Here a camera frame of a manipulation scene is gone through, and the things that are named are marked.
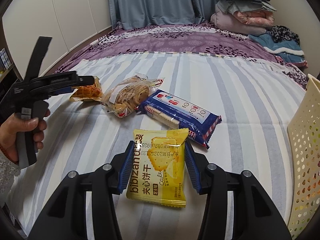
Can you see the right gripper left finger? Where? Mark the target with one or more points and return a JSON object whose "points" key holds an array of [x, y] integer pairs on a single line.
{"points": [[82, 196]]}

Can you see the leopard print cloth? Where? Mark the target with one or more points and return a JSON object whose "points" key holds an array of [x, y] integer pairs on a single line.
{"points": [[280, 33]]}

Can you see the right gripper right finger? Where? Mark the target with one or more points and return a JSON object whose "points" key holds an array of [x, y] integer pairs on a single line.
{"points": [[255, 214]]}

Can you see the blue white blanket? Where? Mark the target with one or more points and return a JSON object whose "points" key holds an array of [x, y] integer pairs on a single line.
{"points": [[289, 51]]}

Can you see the red brown snack bag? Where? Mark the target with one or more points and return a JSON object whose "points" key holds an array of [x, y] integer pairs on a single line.
{"points": [[88, 93]]}

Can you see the cream perforated plastic basket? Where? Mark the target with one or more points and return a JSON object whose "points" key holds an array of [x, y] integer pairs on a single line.
{"points": [[303, 131]]}

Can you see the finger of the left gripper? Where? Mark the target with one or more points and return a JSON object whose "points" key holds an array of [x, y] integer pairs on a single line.
{"points": [[86, 80]]}

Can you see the white wardrobe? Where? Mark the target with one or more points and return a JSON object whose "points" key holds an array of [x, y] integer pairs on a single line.
{"points": [[69, 23]]}

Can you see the purple floral bed cover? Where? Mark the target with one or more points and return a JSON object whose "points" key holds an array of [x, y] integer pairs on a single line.
{"points": [[192, 38]]}

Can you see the yellow sandwich biscuit pack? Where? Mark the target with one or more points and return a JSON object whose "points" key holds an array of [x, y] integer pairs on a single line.
{"points": [[157, 174]]}

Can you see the folded quilt stack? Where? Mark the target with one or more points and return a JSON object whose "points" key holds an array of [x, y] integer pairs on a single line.
{"points": [[248, 17]]}

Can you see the blue cracker pack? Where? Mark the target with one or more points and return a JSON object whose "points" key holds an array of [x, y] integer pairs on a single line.
{"points": [[178, 113]]}

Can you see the clear cookie bag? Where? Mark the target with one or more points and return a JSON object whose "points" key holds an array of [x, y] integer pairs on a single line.
{"points": [[126, 96]]}

